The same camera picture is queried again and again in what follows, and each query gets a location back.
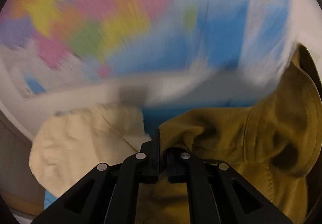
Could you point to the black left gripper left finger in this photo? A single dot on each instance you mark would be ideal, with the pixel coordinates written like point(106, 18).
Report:
point(106, 194)

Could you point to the cream pillow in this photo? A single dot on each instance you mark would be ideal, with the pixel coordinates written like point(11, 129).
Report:
point(69, 144)

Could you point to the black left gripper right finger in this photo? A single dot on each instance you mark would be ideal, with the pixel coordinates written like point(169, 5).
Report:
point(217, 193)

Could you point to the mustard brown button shirt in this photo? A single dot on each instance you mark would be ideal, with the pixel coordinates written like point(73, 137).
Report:
point(274, 144)

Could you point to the colourful world map poster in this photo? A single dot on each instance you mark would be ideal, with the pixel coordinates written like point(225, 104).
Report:
point(49, 45)

